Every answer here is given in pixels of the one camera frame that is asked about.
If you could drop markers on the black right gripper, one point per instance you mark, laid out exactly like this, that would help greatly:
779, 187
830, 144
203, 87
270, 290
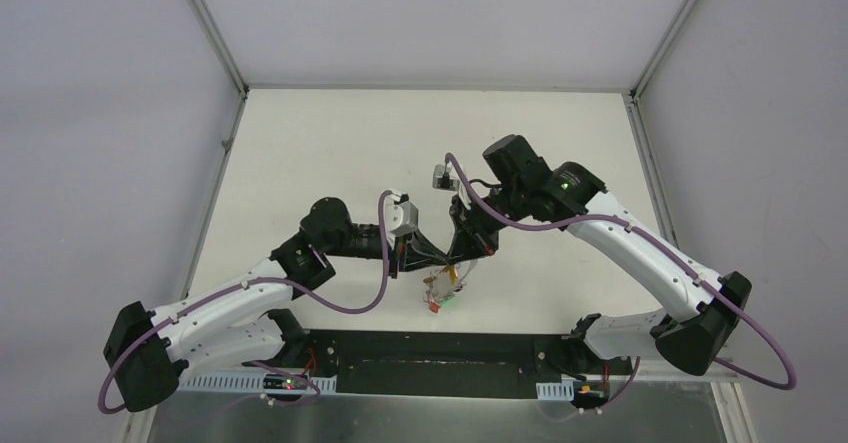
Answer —
471, 239

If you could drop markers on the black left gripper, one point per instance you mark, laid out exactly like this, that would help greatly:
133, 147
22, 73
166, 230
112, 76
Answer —
400, 254

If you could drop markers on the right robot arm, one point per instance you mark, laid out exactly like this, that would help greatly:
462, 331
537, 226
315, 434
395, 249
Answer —
694, 319

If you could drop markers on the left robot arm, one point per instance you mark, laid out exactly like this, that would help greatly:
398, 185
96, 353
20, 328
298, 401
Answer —
150, 352

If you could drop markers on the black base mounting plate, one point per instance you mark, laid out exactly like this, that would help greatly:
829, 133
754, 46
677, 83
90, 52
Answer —
472, 365

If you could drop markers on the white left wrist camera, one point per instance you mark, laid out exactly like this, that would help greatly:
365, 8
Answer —
401, 214

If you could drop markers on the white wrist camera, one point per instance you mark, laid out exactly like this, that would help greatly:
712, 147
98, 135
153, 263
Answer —
401, 214
445, 178

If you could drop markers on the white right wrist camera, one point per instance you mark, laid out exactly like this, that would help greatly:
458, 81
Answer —
445, 178

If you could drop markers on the aluminium frame rails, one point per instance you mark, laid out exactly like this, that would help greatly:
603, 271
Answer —
250, 53

